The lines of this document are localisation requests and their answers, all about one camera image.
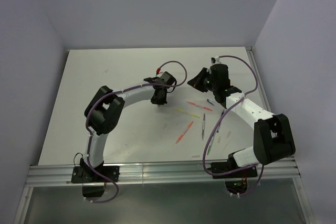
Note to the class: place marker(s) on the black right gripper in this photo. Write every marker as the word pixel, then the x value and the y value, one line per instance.
pixel 197 82

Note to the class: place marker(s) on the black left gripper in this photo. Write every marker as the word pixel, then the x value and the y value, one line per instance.
pixel 160 102

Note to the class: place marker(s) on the orange highlighter pen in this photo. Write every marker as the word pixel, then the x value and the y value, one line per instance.
pixel 185 131

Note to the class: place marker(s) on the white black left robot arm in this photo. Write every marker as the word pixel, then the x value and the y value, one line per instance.
pixel 103 113

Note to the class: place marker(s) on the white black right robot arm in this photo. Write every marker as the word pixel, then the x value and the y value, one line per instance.
pixel 245 157

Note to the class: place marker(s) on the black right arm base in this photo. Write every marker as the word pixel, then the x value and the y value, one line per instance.
pixel 239 184

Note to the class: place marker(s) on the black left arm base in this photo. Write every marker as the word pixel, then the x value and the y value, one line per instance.
pixel 93 185

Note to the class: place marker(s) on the yellow highlighter pen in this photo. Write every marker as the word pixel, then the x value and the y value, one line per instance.
pixel 188 113

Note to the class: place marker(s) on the pink highlighter pen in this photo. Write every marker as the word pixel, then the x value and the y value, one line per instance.
pixel 199 106

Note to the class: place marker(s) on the purple highlighter pen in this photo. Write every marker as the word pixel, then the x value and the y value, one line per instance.
pixel 203 126

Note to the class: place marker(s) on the blue ballpoint pen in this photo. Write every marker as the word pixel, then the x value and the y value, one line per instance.
pixel 218 127

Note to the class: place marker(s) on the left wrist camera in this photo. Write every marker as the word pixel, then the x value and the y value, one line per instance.
pixel 159 71

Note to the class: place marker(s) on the aluminium front rail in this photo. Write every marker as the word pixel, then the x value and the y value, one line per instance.
pixel 152 173

